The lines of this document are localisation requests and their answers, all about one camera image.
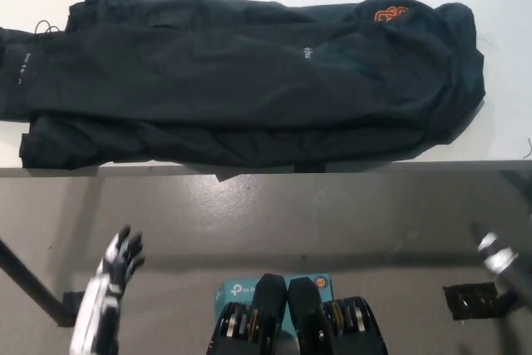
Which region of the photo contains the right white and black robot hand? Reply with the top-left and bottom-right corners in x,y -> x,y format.
469,221 -> 525,289

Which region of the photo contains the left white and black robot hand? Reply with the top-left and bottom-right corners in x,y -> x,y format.
68,224 -> 146,355

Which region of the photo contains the black jacket with orange logo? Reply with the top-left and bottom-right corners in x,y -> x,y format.
0,0 -> 488,184

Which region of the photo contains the left black robot body block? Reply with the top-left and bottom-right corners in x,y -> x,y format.
206,274 -> 288,355

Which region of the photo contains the black floor tape patch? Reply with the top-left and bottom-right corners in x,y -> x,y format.
442,282 -> 513,323
62,290 -> 91,326

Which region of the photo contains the black metal table leg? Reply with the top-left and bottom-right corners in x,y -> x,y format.
0,238 -> 68,328

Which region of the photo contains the teal tp-link cardboard box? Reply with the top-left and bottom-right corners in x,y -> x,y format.
214,274 -> 336,319

